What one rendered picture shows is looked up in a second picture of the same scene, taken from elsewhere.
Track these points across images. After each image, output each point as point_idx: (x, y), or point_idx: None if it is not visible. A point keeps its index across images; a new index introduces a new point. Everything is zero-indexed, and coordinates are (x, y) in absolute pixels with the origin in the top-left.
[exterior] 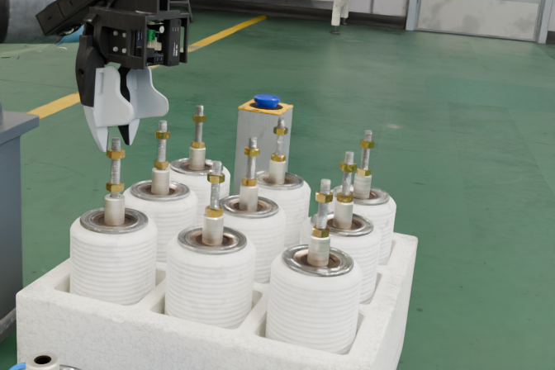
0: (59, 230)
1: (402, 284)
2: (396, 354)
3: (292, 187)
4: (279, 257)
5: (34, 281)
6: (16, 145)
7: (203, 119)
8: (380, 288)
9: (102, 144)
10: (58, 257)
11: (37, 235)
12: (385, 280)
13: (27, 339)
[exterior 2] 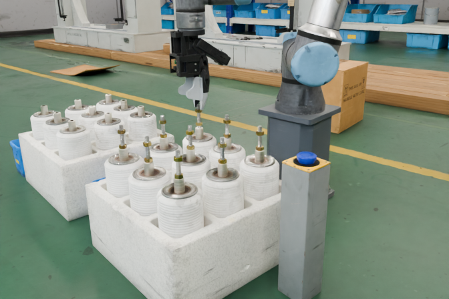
0: (414, 234)
1: (129, 221)
2: (150, 287)
3: (206, 173)
4: None
5: (333, 217)
6: (296, 127)
7: (256, 133)
8: (129, 209)
9: (194, 103)
10: (365, 227)
11: (403, 226)
12: (135, 213)
13: None
